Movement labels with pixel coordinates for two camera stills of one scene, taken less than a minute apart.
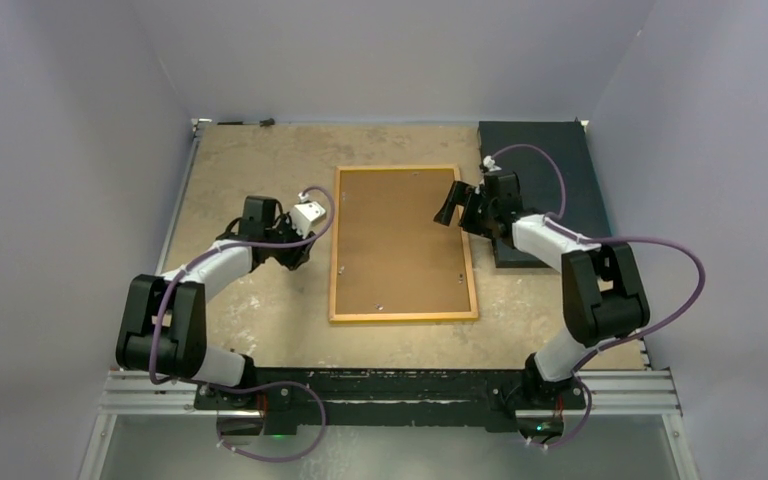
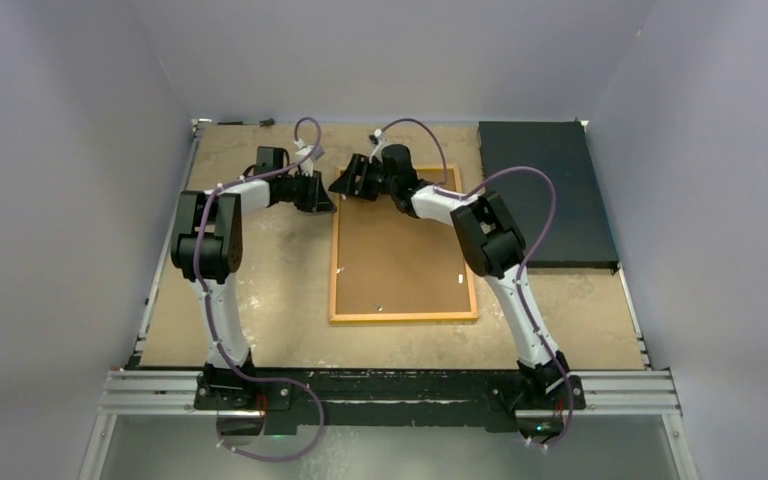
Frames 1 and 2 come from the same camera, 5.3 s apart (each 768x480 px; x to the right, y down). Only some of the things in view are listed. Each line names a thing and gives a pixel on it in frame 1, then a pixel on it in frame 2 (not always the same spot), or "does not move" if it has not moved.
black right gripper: (460, 194) → (358, 167)
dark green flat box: (540, 184) does not move
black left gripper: (300, 252) → (317, 200)
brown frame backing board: (392, 256) does not move
